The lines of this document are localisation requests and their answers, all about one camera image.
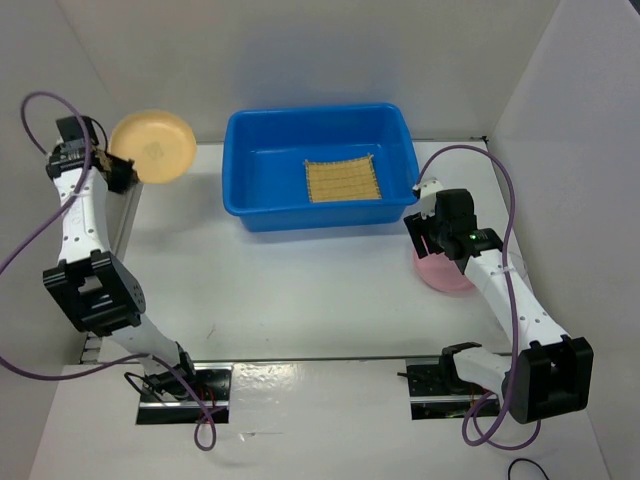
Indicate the pink plastic plate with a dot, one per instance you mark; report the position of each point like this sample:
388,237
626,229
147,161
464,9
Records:
441,274

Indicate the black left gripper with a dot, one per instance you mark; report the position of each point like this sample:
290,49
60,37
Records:
128,176

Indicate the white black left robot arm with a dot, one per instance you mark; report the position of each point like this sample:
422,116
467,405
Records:
93,288

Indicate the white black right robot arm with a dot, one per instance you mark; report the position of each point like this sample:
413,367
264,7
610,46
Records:
550,374

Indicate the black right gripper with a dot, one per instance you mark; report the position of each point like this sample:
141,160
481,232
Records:
416,227

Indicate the square bamboo woven tray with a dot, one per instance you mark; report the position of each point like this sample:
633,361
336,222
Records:
345,180

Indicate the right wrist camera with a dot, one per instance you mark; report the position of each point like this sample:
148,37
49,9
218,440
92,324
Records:
426,193

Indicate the blue plastic bin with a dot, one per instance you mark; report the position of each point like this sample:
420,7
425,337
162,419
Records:
263,173

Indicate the orange plastic plate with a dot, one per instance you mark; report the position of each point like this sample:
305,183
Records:
161,145

